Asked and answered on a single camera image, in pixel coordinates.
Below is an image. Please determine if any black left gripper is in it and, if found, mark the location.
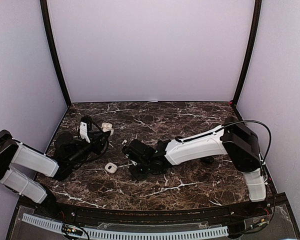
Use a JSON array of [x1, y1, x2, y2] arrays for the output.
[[68, 130, 110, 167]]

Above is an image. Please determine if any white earbud charging case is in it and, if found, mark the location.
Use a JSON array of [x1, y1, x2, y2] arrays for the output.
[[101, 122, 114, 132]]

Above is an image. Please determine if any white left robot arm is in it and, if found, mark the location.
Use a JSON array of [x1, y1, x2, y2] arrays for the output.
[[0, 115, 114, 218]]

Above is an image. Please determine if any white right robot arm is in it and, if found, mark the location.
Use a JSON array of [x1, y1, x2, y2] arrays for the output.
[[122, 116, 267, 217]]

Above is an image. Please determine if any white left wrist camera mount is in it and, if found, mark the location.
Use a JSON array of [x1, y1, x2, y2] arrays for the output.
[[79, 121, 91, 143]]

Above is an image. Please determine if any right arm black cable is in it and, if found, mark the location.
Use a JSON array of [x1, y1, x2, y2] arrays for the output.
[[176, 120, 273, 186]]

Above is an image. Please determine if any white slotted cable duct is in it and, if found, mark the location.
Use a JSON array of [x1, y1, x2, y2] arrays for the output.
[[21, 213, 229, 240]]

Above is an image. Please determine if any black front table rail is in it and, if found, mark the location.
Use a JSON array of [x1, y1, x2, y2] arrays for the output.
[[14, 191, 288, 227]]

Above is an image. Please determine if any left black frame post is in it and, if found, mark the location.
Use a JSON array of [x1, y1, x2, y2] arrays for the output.
[[39, 0, 72, 108]]

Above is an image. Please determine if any black frame post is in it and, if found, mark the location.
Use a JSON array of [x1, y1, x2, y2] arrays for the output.
[[231, 0, 263, 108], [39, 0, 72, 108]]

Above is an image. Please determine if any right black frame post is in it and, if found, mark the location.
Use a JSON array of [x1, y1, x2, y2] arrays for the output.
[[231, 0, 263, 108]]

